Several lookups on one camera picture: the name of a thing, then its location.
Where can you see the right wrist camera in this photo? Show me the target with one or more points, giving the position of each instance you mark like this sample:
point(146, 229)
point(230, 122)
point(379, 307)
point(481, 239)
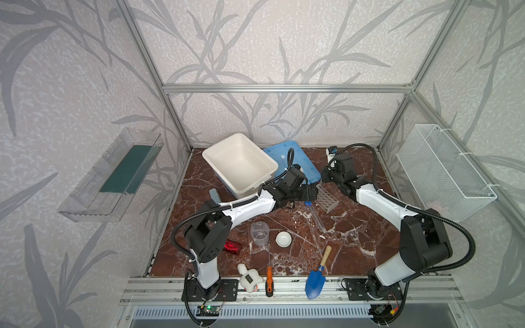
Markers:
point(331, 152)

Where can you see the glass stirring rod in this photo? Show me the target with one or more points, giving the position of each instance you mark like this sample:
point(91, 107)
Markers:
point(303, 230)

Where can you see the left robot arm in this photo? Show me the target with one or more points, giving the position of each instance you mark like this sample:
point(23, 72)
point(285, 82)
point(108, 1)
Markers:
point(206, 232)

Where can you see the blue capped test tube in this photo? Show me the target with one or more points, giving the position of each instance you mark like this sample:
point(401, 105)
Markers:
point(315, 216)

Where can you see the clear wall shelf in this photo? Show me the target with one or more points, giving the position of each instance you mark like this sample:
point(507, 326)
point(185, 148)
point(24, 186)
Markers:
point(107, 190)

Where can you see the orange handled screwdriver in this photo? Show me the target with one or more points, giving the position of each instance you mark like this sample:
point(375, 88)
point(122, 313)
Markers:
point(269, 286)

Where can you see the clear measuring cup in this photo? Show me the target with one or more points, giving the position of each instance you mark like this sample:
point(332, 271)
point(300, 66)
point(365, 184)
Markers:
point(260, 233)

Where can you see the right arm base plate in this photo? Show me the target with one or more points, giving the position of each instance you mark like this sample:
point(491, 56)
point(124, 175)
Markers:
point(360, 289)

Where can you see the white plastic bin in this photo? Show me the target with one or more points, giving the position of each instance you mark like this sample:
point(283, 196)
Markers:
point(240, 164)

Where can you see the blue plastic bin lid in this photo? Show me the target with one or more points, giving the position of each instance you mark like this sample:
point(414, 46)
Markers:
point(279, 154)

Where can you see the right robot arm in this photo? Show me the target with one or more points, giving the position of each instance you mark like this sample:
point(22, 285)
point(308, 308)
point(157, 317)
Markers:
point(423, 240)

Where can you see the white wire basket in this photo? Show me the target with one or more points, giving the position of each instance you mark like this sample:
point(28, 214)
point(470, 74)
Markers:
point(439, 171)

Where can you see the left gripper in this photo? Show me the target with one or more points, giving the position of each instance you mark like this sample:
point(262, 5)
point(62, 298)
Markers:
point(307, 192)

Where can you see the blue garden trowel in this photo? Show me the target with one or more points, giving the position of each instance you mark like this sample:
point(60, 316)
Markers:
point(316, 279)

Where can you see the aluminium frame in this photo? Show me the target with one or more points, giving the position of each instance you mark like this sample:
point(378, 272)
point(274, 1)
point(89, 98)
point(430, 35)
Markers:
point(326, 73)

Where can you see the red small object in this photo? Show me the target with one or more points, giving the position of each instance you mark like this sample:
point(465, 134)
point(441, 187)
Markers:
point(232, 247)

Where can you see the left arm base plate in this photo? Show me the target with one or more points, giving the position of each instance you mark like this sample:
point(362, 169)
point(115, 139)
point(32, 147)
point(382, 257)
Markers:
point(223, 290)

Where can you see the green circuit board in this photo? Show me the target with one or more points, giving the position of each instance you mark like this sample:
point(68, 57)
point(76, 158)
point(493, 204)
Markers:
point(208, 311)

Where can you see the pink object in basket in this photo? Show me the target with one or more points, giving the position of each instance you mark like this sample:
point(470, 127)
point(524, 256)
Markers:
point(436, 206)

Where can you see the grey-blue flat tool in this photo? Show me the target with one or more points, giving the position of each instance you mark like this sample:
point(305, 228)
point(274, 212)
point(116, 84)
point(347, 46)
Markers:
point(215, 196)

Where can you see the clear acrylic test tube rack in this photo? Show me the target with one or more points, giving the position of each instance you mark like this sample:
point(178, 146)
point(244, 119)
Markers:
point(326, 200)

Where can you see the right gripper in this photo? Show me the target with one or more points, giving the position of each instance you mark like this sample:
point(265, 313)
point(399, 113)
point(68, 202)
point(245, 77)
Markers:
point(332, 175)

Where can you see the small white bowl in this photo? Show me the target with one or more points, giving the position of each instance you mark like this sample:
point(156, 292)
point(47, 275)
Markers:
point(284, 239)

